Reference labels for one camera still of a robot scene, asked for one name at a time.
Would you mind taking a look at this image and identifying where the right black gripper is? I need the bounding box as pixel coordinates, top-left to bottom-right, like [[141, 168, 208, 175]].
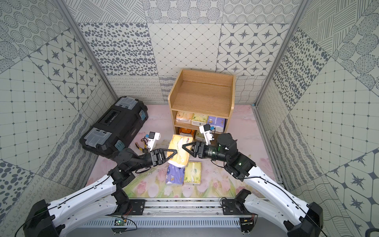
[[182, 141, 229, 164]]

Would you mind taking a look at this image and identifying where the orange tissue pack top shelf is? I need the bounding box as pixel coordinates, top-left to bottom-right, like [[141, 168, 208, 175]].
[[168, 134, 193, 168]]

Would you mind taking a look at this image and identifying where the orange tissue pack shelf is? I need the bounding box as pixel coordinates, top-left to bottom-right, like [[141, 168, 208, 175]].
[[176, 111, 193, 124], [168, 134, 193, 168]]

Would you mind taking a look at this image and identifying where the purple tissue pack top shelf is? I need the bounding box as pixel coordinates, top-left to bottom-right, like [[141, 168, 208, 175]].
[[166, 164, 185, 185]]

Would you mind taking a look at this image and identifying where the purple tissue pack shelf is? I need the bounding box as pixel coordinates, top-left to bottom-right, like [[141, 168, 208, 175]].
[[166, 164, 185, 185], [207, 116, 226, 133]]

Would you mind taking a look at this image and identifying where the yellow-green tissue pack top shelf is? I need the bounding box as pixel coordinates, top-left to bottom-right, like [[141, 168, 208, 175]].
[[184, 162, 202, 185]]

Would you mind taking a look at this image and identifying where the yellow-green tissue pack shelf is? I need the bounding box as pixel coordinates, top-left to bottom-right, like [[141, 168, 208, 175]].
[[190, 113, 208, 126], [184, 162, 202, 185]]

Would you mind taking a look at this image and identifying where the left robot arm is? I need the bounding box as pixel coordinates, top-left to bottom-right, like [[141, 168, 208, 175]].
[[19, 149, 177, 237]]

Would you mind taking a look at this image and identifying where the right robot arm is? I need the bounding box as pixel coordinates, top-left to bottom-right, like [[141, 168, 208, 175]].
[[182, 133, 323, 237]]

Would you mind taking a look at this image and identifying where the yellow-green pack bottom shelf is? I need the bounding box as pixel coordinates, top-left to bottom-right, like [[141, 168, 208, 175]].
[[195, 130, 206, 142]]

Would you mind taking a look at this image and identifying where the bright orange pack bottom shelf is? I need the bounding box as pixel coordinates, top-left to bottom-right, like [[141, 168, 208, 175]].
[[179, 127, 196, 137]]

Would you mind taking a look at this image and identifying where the yellow-green tissue pack middle shelf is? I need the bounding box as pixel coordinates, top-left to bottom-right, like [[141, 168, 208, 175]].
[[190, 113, 208, 126]]

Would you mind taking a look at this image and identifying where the purple tissue pack middle shelf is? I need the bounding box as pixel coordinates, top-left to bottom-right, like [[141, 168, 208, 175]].
[[207, 116, 226, 133]]

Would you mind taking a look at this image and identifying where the wooden three-tier shelf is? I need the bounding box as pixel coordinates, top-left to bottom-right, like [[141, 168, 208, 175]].
[[168, 69, 236, 134]]

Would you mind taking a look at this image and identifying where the floral table mat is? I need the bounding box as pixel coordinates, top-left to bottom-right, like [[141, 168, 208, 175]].
[[82, 104, 274, 199]]

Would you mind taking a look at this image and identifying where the black plastic toolbox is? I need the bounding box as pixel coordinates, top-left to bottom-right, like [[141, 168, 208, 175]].
[[80, 96, 149, 160]]

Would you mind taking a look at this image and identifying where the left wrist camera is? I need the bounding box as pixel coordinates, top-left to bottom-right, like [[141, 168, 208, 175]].
[[146, 131, 160, 152]]

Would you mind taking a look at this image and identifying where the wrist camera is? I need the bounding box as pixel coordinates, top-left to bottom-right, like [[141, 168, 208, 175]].
[[146, 131, 160, 152], [199, 124, 214, 145]]

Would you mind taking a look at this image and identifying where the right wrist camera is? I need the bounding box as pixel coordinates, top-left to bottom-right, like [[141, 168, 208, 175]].
[[199, 124, 214, 145]]

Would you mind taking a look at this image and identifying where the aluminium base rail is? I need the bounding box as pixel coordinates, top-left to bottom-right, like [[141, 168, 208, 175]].
[[60, 197, 306, 220]]

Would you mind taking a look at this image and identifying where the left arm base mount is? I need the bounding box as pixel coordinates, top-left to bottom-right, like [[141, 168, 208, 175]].
[[113, 199, 146, 216]]

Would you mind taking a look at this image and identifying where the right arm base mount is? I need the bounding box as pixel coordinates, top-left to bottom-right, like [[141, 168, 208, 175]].
[[219, 197, 258, 216]]

